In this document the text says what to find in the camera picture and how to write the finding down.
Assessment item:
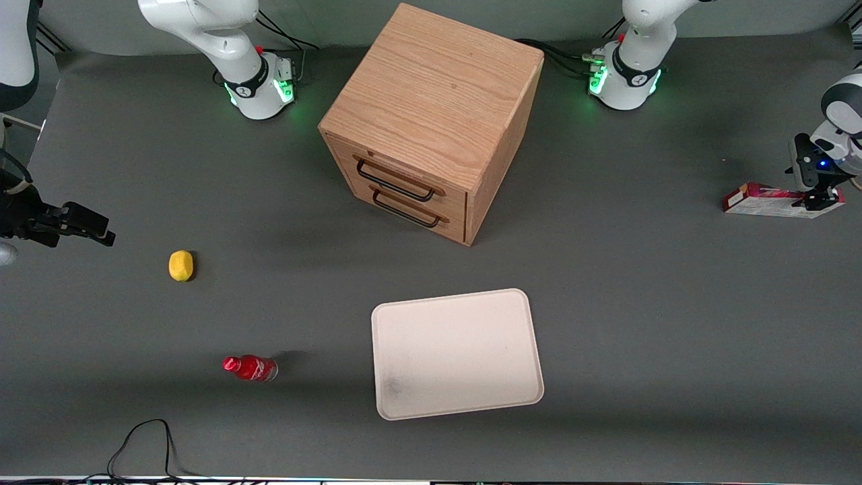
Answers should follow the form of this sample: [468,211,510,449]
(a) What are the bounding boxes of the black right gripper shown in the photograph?
[0,168,117,248]

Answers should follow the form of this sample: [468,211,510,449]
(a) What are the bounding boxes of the oak wooden drawer cabinet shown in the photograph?
[318,3,545,247]

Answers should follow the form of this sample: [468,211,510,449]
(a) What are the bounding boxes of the black arm base cable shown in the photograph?
[255,9,321,79]
[515,38,597,77]

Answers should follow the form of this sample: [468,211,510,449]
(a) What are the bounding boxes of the black right arm base cable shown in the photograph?
[255,9,321,79]

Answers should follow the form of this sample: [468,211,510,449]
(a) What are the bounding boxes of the black wire drawer handle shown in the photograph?
[355,158,438,203]
[371,188,442,228]

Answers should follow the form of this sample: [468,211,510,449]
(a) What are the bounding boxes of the black frame strut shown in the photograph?
[35,19,69,56]
[835,18,862,49]

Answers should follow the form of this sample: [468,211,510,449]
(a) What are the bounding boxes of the black left arm base cable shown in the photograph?
[515,38,597,77]

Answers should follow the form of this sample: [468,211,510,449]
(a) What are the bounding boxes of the cream rectangular tray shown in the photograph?
[371,288,545,422]

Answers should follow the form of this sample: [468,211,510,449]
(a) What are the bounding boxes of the wooden drawer front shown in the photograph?
[349,181,467,244]
[325,133,469,211]

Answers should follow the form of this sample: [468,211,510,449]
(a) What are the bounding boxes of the black looped table cable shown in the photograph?
[106,419,203,480]

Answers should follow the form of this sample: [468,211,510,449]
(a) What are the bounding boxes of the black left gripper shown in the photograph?
[785,133,851,212]

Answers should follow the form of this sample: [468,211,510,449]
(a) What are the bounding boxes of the red plastic bottle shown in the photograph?
[222,354,278,383]

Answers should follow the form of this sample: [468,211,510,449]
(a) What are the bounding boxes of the yellow lemon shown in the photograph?
[168,250,195,282]

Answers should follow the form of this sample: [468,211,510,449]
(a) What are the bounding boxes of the red tartan cookie box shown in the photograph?
[723,182,847,220]

